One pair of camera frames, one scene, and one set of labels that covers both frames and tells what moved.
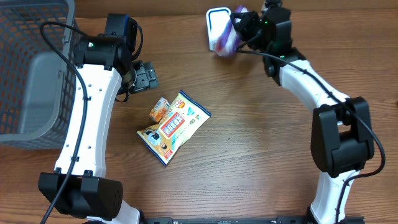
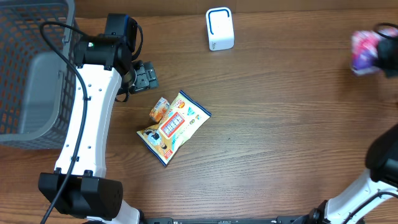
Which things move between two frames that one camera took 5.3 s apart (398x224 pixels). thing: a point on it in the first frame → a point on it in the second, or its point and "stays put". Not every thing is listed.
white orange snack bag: (183, 119) stays put
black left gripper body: (145, 78) stays put
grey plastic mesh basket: (38, 89) stays put
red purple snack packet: (229, 40) → (387, 59)
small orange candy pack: (160, 109) stays put
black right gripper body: (248, 28) → (388, 48)
